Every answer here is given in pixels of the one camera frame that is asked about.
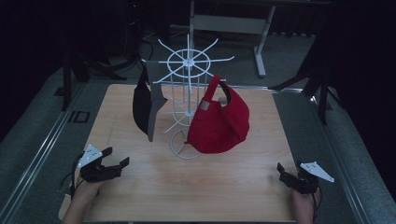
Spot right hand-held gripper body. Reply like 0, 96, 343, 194
279, 161, 335, 195

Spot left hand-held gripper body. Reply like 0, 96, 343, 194
78, 144, 122, 183

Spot grey sun visor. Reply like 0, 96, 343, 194
132, 60, 168, 143

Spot red baseball cap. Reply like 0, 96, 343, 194
185, 74, 251, 155

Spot white wire display rack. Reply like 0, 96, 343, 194
153, 34, 235, 161

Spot person's left hand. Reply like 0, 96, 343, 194
73, 180, 102, 203

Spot person's right hand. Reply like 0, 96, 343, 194
291, 188, 322, 224

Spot black metal stand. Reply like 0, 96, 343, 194
60, 52, 127, 112
269, 36, 347, 125

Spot metal floor rail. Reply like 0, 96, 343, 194
306, 92, 372, 224
0, 83, 87, 223

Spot left hand-held gripper cable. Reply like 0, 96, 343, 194
60, 153, 86, 200

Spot hand-held gripper cable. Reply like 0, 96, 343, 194
311, 186, 323, 222
60, 153, 86, 200

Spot right hand-held gripper cable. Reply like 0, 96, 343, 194
311, 186, 323, 222

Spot black rectangular floor bracket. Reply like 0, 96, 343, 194
67, 110, 91, 124

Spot black floor cables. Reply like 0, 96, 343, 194
124, 31, 157, 86

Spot grey metal desk frame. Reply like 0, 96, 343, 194
189, 0, 332, 78

